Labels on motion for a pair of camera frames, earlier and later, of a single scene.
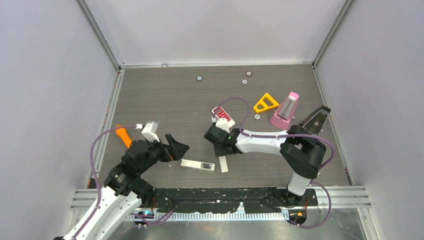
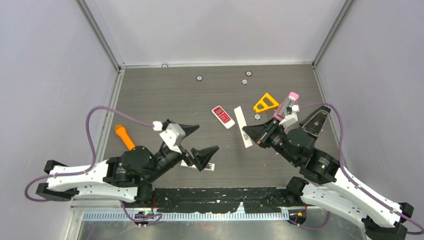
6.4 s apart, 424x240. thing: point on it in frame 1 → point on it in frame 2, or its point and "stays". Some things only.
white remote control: x=219 y=113 stays
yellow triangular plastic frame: x=265 y=106 stays
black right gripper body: x=219 y=151 → x=273 y=130
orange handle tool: x=122 y=132 stays
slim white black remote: x=197 y=165 stays
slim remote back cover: x=223 y=163 → x=242 y=123
